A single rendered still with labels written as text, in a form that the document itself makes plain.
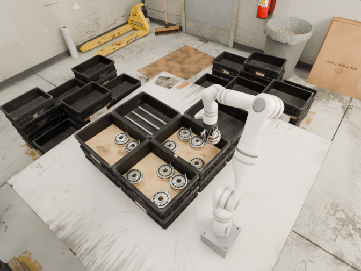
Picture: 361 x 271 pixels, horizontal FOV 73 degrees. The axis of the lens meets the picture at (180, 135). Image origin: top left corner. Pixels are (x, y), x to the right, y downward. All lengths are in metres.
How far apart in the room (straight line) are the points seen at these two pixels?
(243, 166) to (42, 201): 1.24
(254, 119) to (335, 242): 1.68
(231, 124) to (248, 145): 0.79
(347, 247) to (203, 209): 1.35
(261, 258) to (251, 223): 0.18
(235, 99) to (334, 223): 1.72
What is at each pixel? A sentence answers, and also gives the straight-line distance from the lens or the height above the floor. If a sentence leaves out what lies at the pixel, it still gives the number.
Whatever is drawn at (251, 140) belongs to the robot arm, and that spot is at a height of 1.34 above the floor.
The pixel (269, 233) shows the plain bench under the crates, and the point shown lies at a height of 0.70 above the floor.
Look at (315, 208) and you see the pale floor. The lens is 2.52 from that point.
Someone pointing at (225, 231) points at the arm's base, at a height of 0.85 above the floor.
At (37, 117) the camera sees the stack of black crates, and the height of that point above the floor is 0.48.
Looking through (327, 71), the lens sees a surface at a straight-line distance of 3.80.
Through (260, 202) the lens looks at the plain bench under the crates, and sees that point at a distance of 1.56.
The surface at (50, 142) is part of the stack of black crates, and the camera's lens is 2.73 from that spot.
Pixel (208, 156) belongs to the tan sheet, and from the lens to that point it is 1.53.
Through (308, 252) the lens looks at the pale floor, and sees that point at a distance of 2.32.
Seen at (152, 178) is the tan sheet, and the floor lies 0.83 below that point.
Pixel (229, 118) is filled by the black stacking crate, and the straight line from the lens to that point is 1.78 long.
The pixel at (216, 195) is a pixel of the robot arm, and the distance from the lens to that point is 1.07.
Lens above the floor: 2.03
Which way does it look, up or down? 47 degrees down
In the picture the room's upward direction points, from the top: 3 degrees counter-clockwise
